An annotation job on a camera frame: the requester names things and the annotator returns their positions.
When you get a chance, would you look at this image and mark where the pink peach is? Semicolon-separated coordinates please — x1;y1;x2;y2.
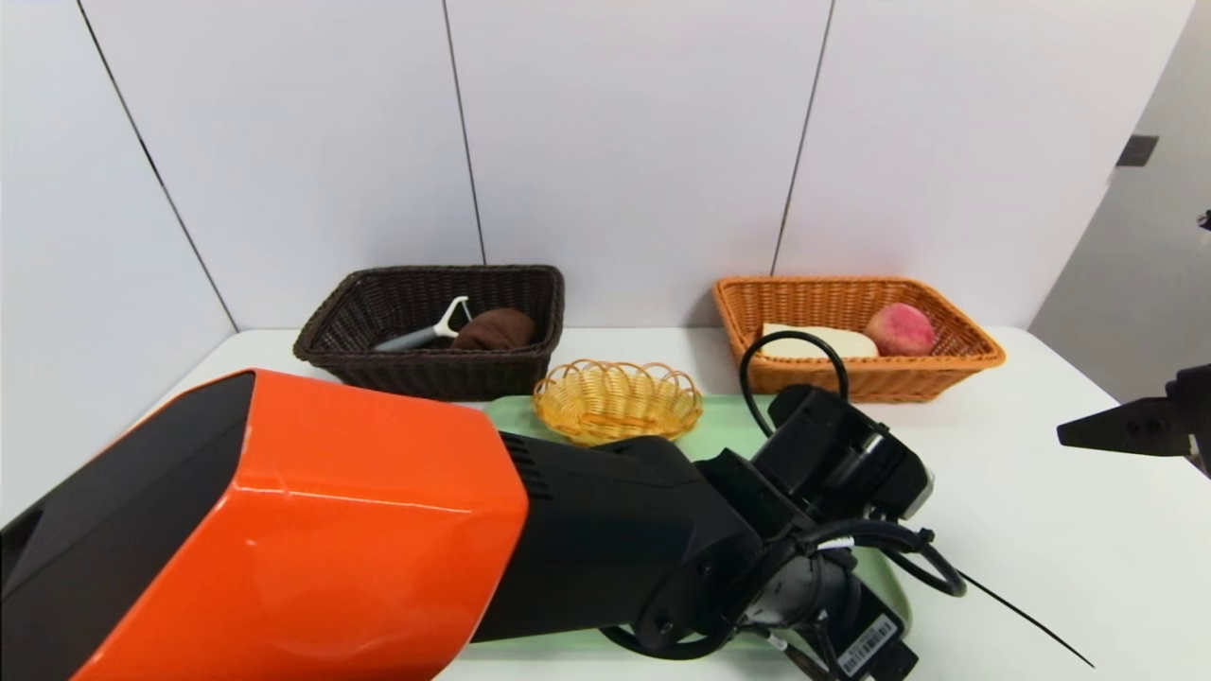
865;303;938;358

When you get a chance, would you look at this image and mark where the black zip tie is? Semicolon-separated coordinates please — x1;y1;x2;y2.
956;570;1097;670

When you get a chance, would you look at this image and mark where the light green plastic tray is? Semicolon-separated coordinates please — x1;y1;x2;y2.
464;394;914;654

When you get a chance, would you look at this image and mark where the white bread slice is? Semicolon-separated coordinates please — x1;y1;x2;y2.
760;323;881;360

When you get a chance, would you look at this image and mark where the small round yellow wicker basket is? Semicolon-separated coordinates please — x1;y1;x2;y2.
534;359;704;447

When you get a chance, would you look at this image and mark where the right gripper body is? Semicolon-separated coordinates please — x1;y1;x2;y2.
1165;363;1211;479

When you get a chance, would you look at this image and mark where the brown towel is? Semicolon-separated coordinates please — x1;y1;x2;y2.
449;307;536;352

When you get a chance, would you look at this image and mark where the black left camera cable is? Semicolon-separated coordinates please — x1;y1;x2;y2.
739;330;851;441

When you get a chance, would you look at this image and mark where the dark brown wicker basket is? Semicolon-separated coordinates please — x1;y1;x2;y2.
292;265;567;401

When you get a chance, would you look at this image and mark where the white peeler with grey handle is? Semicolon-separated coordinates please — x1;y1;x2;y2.
374;295;474;353

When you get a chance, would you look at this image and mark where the orange wicker basket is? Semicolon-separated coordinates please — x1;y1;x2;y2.
712;275;1007;405

